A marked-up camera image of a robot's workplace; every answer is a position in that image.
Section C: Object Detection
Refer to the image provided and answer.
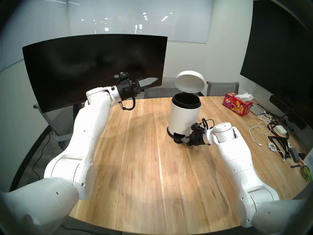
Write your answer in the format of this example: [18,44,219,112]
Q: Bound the black left gripper cable loop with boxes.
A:
[119,97,136,111]

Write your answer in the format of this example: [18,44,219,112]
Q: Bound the grey adapter hub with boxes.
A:
[290,147,301,163]

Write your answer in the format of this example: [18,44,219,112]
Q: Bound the coiled white cable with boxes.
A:
[268,142,286,162]

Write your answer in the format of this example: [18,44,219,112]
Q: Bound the white trash can lid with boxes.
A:
[175,70,205,93]

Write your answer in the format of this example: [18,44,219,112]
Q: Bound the white pedal trash can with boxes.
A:
[167,93,201,137]

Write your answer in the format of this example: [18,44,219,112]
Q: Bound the glass wall whiteboard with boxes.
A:
[68,0,212,44]

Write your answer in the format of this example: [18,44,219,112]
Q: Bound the black trash can pedal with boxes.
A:
[173,133,187,144]

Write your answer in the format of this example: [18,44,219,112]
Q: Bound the black floor cable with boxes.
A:
[33,134,50,180]

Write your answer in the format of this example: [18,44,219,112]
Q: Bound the black cable tangle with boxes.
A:
[268,112,291,139]

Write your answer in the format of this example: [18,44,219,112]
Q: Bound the grey mesh office chair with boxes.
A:
[207,81,239,97]
[144,76,180,98]

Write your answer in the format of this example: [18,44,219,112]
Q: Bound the black triangular stand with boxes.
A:
[268,136,292,159]

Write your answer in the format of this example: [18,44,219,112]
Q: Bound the black right wrist cables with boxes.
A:
[201,118,215,130]

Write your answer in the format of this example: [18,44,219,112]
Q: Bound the curved black computer monitor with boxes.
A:
[22,34,168,113]

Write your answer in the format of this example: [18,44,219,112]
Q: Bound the long white charging cable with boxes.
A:
[249,113,272,147]

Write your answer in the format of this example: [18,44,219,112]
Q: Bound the pink patterned tissue box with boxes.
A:
[222,93,253,117]

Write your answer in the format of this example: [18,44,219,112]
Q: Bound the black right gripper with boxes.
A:
[180,130,209,147]

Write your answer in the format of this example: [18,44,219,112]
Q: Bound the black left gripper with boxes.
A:
[116,78,159,102]

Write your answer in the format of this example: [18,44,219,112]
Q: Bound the white paper sign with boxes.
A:
[304,149,313,172]

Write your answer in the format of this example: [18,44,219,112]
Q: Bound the silver laptop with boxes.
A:
[249,101,267,116]

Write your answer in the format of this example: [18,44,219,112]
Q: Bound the large black wall television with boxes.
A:
[240,0,313,117]

